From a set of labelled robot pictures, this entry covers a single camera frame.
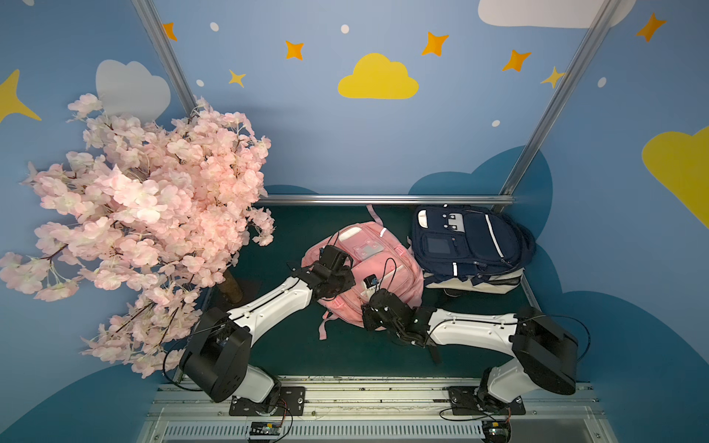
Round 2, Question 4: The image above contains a left aluminium frame post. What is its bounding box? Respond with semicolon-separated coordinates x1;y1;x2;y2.
131;0;196;114

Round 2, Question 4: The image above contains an aluminium frame post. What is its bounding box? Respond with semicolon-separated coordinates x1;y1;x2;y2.
498;0;621;200
131;0;196;114

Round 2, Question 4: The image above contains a left green circuit board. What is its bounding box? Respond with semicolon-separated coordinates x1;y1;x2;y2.
249;422;282;440

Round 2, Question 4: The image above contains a right side floor rail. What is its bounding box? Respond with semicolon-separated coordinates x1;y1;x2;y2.
520;273;541;310

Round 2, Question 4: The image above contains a pink backpack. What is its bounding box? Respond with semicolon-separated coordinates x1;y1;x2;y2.
301;206;424;341

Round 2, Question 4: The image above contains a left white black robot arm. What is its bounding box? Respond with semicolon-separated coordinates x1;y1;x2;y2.
178;245;355;403

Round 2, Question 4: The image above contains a navy blue backpack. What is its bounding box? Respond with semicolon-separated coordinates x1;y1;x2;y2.
410;205;537;295

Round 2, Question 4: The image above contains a pink cherry blossom tree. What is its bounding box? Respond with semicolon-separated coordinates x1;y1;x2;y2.
1;94;275;377

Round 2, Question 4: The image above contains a rear horizontal aluminium bar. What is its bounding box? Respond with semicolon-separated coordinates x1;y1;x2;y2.
260;194;514;206

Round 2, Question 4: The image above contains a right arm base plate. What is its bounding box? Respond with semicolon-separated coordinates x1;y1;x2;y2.
445;386;526;416

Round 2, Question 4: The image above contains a right green circuit board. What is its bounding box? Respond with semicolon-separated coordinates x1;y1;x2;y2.
482;420;511;443

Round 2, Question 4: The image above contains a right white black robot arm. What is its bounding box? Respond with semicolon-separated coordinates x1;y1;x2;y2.
362;290;578;413

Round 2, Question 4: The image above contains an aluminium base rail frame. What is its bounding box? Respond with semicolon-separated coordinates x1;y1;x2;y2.
138;376;617;442

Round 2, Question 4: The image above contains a green circuit board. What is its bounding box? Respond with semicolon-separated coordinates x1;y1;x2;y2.
482;420;511;443
249;422;282;440

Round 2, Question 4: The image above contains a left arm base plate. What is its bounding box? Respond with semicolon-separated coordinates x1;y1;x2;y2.
229;386;306;417

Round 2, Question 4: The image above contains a right aluminium frame post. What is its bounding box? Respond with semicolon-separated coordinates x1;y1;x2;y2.
498;0;621;200

